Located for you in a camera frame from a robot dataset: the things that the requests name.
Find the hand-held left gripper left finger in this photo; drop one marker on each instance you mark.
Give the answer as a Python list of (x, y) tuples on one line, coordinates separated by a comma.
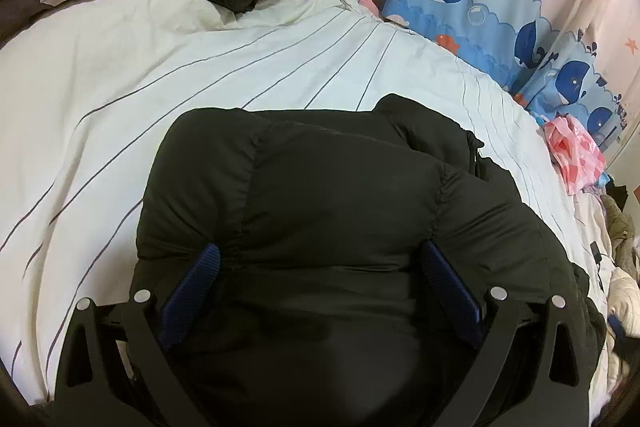
[(192, 292)]

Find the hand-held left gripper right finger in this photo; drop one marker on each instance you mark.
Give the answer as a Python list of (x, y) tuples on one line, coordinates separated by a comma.
[(452, 292)]

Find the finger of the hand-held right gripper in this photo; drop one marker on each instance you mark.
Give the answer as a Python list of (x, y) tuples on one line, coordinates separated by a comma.
[(614, 324)]

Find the black puffer jacket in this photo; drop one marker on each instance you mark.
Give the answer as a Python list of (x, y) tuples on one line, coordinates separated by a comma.
[(325, 187)]

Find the pile of clothes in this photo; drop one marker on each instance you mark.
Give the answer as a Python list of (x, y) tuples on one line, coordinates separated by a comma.
[(620, 222)]

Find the pink checked cloth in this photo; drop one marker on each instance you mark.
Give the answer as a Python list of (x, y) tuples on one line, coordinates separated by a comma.
[(575, 152)]

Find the white striped bed sheet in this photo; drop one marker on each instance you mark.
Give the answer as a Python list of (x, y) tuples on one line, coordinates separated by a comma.
[(150, 72)]

